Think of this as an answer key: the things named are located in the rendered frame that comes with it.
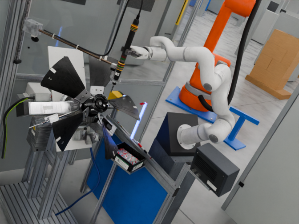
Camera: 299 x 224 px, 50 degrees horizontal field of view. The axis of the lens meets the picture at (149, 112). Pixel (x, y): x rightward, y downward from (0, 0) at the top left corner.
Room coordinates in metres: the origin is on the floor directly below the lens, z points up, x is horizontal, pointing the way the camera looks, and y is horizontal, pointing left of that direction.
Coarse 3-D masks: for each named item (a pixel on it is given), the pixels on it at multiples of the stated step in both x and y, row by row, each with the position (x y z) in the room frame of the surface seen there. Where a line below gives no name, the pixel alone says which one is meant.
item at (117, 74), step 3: (138, 15) 1.88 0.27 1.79; (138, 18) 1.88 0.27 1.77; (135, 21) 1.87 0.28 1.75; (138, 21) 1.88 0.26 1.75; (135, 24) 1.87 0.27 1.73; (138, 24) 1.89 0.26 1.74; (117, 72) 1.87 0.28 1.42; (120, 72) 1.88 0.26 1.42; (114, 75) 1.88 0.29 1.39; (117, 75) 1.87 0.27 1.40; (114, 78) 1.87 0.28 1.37; (117, 78) 1.88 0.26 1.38; (114, 84) 1.88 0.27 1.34
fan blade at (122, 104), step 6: (126, 96) 2.11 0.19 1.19; (114, 102) 1.95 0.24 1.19; (120, 102) 2.00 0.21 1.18; (126, 102) 2.04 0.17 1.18; (132, 102) 2.09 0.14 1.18; (120, 108) 1.92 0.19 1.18; (126, 108) 1.97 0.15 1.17; (132, 108) 2.02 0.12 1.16; (132, 114) 1.96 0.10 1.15; (138, 114) 2.02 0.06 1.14; (138, 120) 1.97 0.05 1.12
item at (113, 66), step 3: (111, 66) 1.88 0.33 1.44; (114, 66) 1.88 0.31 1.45; (111, 69) 1.87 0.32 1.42; (114, 69) 1.87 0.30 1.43; (111, 72) 1.88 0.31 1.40; (114, 72) 1.89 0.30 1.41; (111, 75) 1.88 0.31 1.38; (111, 78) 1.87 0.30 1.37; (114, 81) 1.85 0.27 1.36; (117, 81) 1.86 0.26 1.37; (120, 81) 1.88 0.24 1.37
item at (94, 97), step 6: (90, 96) 1.80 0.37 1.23; (96, 96) 1.78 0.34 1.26; (102, 96) 1.82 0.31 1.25; (84, 102) 1.81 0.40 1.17; (90, 102) 1.75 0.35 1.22; (96, 102) 1.76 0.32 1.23; (102, 102) 1.81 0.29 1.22; (84, 108) 1.79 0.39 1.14; (90, 108) 1.75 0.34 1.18; (96, 108) 1.74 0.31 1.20; (102, 108) 1.79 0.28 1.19; (90, 114) 1.81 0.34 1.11; (96, 114) 1.84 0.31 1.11
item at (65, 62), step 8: (56, 64) 1.70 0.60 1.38; (64, 64) 1.73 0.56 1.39; (72, 64) 1.75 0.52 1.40; (48, 72) 1.68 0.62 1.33; (56, 72) 1.70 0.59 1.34; (64, 72) 1.72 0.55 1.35; (72, 72) 1.74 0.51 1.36; (48, 80) 1.67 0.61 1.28; (56, 80) 1.70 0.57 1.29; (64, 80) 1.72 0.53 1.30; (72, 80) 1.74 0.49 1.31; (80, 80) 1.76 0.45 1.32; (48, 88) 1.68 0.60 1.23; (56, 88) 1.70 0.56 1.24; (64, 88) 1.72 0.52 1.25; (72, 88) 1.74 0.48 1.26; (80, 88) 1.76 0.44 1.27; (72, 96) 1.75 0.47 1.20
